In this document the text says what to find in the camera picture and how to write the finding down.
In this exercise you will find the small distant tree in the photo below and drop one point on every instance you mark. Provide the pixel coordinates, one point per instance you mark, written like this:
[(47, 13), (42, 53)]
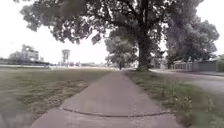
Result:
[(120, 50)]

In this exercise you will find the grey concrete path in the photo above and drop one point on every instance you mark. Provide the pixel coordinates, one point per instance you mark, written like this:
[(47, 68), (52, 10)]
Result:
[(113, 96)]

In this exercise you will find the large spreading tree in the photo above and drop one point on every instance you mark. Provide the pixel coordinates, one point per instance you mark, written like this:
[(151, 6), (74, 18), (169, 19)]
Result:
[(144, 53)]

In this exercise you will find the distant tower building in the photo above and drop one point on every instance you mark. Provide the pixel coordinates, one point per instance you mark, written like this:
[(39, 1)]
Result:
[(65, 56)]

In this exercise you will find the grass strip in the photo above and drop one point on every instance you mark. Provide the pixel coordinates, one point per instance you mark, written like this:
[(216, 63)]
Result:
[(173, 96)]

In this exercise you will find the wide grass field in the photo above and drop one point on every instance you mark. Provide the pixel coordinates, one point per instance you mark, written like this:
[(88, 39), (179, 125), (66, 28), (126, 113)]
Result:
[(40, 85)]

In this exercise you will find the dark dense tree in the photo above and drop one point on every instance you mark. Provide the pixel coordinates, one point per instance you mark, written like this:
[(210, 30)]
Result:
[(193, 41)]

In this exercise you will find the fence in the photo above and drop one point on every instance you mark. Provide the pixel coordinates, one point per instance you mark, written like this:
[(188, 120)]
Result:
[(196, 66)]

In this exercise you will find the grey asphalt road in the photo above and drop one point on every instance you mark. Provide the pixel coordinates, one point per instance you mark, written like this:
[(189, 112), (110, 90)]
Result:
[(206, 81)]

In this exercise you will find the green bushes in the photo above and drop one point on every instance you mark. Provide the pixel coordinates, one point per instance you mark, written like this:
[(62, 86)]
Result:
[(220, 65)]

